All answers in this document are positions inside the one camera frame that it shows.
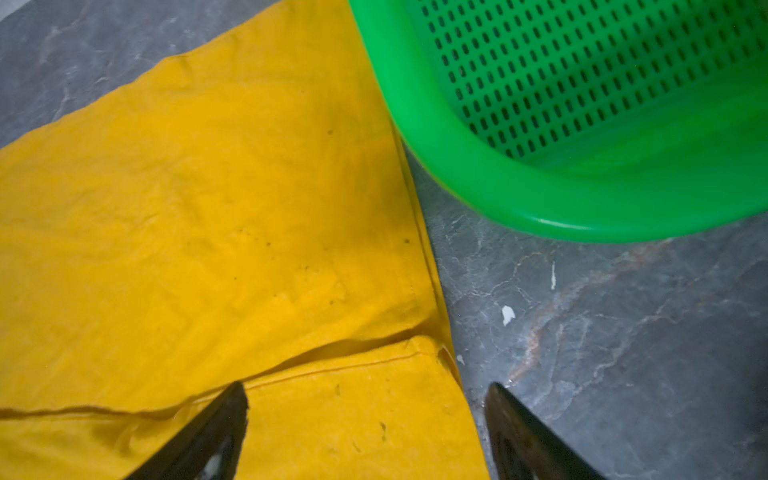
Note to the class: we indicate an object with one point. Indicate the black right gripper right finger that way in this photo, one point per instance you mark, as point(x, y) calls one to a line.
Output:
point(525, 448)

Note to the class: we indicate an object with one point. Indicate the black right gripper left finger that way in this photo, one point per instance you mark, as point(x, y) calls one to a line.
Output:
point(209, 447)

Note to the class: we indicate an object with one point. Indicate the yellow t-shirt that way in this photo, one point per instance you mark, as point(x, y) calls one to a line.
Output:
point(241, 212)

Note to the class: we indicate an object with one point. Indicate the green plastic basket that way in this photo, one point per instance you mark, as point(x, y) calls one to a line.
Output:
point(589, 121)

